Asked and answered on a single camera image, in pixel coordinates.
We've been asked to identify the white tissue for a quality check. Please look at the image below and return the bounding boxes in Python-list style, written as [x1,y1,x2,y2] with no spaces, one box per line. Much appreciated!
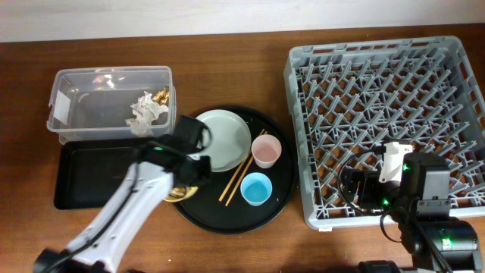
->
[125,91,169,137]

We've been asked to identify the yellow bowl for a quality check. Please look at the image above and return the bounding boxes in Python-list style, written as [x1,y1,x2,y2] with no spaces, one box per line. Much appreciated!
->
[162,187,199,202]

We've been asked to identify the pink plastic cup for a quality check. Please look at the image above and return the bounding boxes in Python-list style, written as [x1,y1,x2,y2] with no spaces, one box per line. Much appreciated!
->
[251,134,282,168]

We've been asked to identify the wooden chopstick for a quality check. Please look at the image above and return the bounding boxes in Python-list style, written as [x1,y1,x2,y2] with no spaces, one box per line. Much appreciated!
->
[224,151,254,207]
[218,150,251,202]

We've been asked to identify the round black serving tray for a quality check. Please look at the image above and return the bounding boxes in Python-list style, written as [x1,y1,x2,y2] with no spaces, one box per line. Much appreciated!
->
[174,105,299,234]

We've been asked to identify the blue plastic cup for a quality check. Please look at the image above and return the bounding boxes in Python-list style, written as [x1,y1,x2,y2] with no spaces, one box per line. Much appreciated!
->
[239,172,273,206]

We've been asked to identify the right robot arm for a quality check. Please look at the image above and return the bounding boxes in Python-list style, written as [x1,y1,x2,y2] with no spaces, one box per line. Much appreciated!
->
[337,152,484,272]

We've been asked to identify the clear plastic waste bin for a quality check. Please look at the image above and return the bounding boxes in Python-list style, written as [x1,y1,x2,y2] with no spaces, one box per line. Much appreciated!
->
[46,66,177,144]

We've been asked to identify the wooden chopstick right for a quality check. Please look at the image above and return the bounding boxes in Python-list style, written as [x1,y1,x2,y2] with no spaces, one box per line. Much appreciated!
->
[224,151,254,207]

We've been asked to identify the black rectangular tray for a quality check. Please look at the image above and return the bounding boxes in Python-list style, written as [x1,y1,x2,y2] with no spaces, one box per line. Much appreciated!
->
[54,138,150,210]

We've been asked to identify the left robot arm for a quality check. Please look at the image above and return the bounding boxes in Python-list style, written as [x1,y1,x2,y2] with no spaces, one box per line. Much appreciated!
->
[33,116,212,272]

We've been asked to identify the grey round plate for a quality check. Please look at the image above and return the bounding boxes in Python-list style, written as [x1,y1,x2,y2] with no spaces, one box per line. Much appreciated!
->
[196,109,252,172]

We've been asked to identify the grey dishwasher rack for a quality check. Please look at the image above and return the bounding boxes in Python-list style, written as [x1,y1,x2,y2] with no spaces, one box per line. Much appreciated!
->
[283,36,484,231]

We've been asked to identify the food scraps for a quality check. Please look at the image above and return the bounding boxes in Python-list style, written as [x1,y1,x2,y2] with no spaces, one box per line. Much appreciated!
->
[169,187,187,199]

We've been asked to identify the gold foil wrapper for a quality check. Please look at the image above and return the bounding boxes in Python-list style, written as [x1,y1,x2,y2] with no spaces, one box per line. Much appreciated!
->
[152,86,170,105]

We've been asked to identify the wooden chopstick left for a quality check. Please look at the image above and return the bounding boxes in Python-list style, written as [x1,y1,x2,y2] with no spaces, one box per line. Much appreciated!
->
[218,150,251,202]

